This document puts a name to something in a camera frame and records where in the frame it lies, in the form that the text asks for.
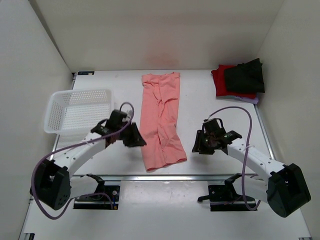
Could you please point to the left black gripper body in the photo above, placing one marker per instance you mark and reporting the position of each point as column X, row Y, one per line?
column 132, row 129

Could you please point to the lavender folded t shirt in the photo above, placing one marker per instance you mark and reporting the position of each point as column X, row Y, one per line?
column 253, row 101

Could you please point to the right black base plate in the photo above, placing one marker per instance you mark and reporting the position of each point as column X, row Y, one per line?
column 222, row 200

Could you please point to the aluminium rail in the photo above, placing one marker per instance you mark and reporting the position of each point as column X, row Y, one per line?
column 165, row 178

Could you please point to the pink t shirt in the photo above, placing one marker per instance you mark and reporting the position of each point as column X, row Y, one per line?
column 158, row 121

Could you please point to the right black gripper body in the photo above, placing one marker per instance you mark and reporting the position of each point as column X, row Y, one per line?
column 207, row 147

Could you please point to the white plastic basket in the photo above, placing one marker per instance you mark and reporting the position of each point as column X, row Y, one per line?
column 73, row 112

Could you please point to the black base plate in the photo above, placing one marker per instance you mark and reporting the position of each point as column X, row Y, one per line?
column 109, row 201
column 222, row 200

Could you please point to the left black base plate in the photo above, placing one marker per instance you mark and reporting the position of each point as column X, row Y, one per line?
column 109, row 201

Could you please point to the red folded t shirt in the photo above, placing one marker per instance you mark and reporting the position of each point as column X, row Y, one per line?
column 220, row 85

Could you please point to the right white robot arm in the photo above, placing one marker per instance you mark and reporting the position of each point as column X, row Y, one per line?
column 283, row 187

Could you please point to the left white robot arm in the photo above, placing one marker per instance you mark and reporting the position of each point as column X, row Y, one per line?
column 53, row 182

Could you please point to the black folded t shirt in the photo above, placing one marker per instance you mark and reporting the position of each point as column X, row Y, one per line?
column 245, row 78

